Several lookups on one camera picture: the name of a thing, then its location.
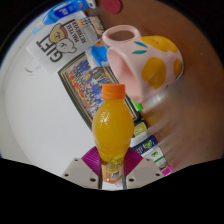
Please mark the white and green shampoo bottle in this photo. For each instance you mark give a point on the white and green shampoo bottle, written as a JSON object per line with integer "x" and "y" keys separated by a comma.
{"x": 157, "y": 157}

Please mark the amber pump bottle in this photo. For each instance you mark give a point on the amber pump bottle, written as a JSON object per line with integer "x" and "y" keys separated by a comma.
{"x": 140, "y": 129}

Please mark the flat round red coaster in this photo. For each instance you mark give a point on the flat round red coaster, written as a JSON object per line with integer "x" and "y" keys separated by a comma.
{"x": 111, "y": 6}

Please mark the small green packet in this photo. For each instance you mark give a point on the small green packet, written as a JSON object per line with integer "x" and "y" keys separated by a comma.
{"x": 137, "y": 106}

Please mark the dark blue pump bottle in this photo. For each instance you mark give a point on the dark blue pump bottle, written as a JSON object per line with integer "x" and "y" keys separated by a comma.
{"x": 145, "y": 145}

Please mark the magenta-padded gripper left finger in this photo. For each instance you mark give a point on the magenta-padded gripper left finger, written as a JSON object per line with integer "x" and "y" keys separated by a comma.
{"x": 80, "y": 171}

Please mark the pink mug with yellow spots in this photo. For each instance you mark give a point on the pink mug with yellow spots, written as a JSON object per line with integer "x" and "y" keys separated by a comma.
{"x": 150, "y": 66}

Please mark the orange juice bottle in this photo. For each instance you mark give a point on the orange juice bottle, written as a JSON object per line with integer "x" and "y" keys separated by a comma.
{"x": 112, "y": 130}

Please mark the framed group picture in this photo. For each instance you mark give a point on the framed group picture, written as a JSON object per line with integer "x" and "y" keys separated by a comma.
{"x": 80, "y": 80}

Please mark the white paper gift bag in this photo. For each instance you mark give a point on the white paper gift bag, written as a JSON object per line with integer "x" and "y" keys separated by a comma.
{"x": 56, "y": 43}

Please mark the blue detergent bottle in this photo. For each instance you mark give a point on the blue detergent bottle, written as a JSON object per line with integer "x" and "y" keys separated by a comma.
{"x": 63, "y": 11}

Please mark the blue tissue pack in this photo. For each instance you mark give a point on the blue tissue pack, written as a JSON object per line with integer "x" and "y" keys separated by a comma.
{"x": 99, "y": 53}

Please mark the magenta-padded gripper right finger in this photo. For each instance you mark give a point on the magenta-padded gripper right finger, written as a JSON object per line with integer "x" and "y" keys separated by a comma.
{"x": 143, "y": 171}

